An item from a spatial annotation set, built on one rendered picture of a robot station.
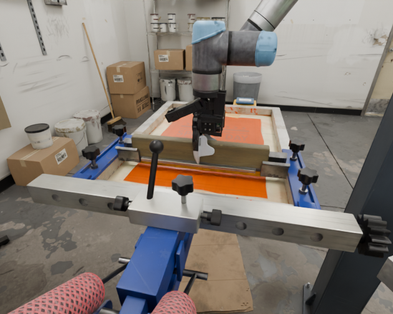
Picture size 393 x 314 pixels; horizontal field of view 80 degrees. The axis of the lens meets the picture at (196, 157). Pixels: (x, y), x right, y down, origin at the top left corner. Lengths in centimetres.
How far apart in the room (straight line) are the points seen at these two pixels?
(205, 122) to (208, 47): 18
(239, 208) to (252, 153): 23
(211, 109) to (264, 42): 20
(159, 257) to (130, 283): 5
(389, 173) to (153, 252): 80
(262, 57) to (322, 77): 393
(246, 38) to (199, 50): 10
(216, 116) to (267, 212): 28
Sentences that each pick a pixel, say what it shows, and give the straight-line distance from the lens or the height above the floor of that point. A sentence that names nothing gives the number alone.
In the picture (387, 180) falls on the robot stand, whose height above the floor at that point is 91.
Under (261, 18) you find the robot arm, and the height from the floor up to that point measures 137.
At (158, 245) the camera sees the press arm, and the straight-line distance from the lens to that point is 41.
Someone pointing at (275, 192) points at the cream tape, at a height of 96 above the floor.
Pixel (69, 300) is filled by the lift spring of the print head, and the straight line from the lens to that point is 33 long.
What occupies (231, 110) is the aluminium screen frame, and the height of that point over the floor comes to 97.
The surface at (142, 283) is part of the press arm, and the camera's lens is 38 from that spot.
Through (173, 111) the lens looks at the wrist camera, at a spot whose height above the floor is 115.
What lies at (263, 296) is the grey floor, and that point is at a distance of 161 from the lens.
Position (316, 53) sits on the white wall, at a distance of 442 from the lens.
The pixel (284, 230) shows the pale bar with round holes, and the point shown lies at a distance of 49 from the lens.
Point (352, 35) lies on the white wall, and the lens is 452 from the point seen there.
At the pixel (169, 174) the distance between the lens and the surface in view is 73.
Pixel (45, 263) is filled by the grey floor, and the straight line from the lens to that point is 194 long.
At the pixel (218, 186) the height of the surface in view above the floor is 96.
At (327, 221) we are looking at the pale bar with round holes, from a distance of 51.
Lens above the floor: 136
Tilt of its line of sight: 30 degrees down
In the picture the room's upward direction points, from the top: straight up
